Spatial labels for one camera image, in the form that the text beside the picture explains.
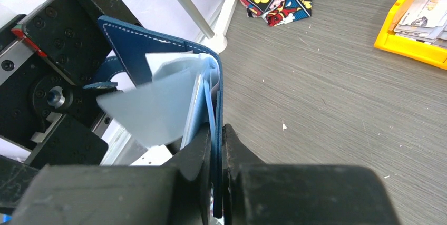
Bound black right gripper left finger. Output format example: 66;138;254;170
11;124;211;224

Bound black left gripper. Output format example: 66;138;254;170
1;0;138;215

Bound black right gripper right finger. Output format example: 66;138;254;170
222;124;400;224

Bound navy leather card holder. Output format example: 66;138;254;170
93;16;224;218

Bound yellow bin with silver cards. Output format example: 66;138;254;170
374;0;446;69

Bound stack of silver cards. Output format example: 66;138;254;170
394;0;446;49

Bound silver clothes rack pole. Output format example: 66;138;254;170
177;0;215;39

